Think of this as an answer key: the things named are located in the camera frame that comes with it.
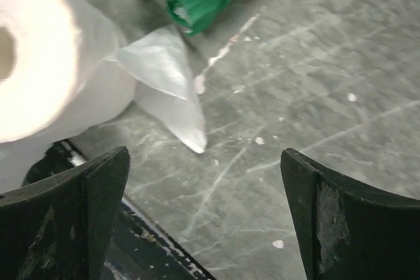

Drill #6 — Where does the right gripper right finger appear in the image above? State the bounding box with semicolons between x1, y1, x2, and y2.
280;148;419;279

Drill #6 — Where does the plain white toilet roll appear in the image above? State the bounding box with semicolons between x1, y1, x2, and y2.
1;0;207;193

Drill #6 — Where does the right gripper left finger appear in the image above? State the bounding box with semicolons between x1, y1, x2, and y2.
1;146;130;279

